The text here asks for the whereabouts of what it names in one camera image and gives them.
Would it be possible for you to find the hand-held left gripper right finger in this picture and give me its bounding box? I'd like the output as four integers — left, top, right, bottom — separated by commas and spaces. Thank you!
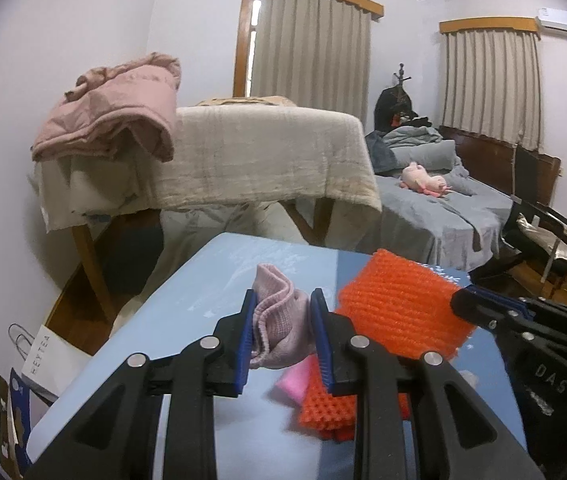
311, 288, 534, 480

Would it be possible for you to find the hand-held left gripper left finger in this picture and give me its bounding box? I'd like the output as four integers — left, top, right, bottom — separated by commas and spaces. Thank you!
24, 288, 258, 480

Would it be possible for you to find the pink knitted sock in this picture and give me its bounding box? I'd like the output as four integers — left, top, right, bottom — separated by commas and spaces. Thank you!
252, 262, 312, 370

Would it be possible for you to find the pink mesh bag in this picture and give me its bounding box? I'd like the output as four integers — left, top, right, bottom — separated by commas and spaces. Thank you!
276, 360, 313, 406

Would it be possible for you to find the orange mesh scrubber cloth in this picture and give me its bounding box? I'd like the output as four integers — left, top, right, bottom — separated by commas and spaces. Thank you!
291, 248, 477, 443

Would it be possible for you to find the silver cushion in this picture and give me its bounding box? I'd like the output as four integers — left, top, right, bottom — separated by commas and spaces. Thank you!
516, 212, 567, 274

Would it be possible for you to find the bed with grey sheet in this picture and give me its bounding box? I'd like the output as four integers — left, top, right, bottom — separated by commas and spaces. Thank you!
333, 125, 514, 273

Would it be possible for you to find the white bedding bundle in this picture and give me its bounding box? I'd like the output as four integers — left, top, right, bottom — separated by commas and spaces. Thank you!
151, 200, 309, 311

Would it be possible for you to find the black chair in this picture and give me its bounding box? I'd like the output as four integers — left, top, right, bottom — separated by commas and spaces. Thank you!
471, 144, 567, 287

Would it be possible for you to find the pink plush toy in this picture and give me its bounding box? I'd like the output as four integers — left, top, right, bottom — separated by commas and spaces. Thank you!
399, 161, 453, 199

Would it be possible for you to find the dark wooden headboard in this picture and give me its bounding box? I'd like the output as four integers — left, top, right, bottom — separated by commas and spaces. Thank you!
436, 125, 563, 207

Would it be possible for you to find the grey duvet pile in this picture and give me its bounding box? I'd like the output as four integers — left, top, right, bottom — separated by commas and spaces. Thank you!
366, 125, 465, 177

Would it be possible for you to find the beige blanket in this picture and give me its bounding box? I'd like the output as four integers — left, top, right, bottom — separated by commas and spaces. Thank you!
156, 105, 383, 213

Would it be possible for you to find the white paper bag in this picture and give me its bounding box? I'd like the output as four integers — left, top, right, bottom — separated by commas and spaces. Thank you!
8, 322, 95, 404

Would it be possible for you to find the narrow beige curtain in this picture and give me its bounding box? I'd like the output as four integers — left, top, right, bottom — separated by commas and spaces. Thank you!
441, 27, 544, 153

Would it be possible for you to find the coat rack with dark clothes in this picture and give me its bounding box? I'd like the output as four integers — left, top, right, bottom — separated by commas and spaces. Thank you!
375, 62, 420, 134

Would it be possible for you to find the white cloth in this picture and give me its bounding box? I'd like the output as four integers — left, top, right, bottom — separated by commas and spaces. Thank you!
28, 152, 164, 233

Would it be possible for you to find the blue cardboard box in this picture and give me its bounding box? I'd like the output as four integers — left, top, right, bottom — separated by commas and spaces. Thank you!
0, 367, 33, 472

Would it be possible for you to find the tan cloth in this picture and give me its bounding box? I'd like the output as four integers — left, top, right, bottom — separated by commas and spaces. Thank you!
188, 94, 297, 109

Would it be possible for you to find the pink padded jacket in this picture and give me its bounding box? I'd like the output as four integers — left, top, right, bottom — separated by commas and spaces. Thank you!
31, 52, 183, 163

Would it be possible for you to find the short wooden curtain pelmet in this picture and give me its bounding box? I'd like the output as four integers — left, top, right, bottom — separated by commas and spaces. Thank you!
438, 16, 541, 39

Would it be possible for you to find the wide beige curtain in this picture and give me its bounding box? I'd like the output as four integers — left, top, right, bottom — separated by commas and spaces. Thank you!
251, 0, 373, 128

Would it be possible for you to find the white air conditioner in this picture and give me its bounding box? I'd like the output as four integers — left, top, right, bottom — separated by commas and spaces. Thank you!
536, 7, 567, 41

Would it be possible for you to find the wooden table frame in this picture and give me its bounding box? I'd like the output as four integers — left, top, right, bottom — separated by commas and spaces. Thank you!
46, 197, 334, 341

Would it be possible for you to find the wooden window frame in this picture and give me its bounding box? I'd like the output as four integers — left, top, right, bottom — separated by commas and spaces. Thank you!
234, 0, 264, 98

